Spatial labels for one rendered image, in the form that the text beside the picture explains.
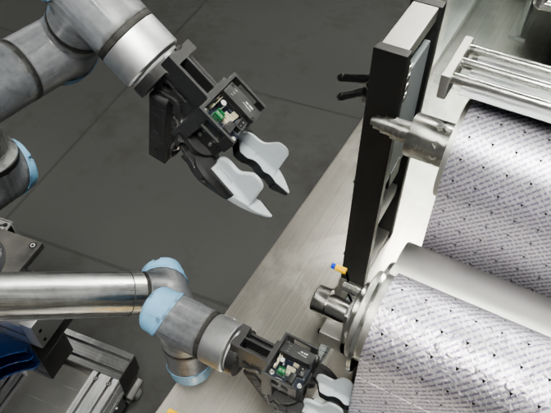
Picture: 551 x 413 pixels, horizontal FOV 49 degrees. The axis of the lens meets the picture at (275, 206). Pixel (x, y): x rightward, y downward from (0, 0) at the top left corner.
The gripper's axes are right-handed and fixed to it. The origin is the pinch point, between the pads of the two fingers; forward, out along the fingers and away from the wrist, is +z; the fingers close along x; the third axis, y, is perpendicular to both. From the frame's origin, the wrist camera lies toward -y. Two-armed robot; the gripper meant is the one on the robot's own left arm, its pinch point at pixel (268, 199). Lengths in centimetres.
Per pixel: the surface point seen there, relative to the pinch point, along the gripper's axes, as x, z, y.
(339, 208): 42, 25, -39
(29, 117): 98, -60, -226
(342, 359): -0.3, 28.0, -14.1
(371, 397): -8.4, 27.0, -2.3
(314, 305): -0.4, 16.9, -8.9
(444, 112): 85, 33, -33
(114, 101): 128, -38, -208
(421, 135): 20.6, 9.8, 7.4
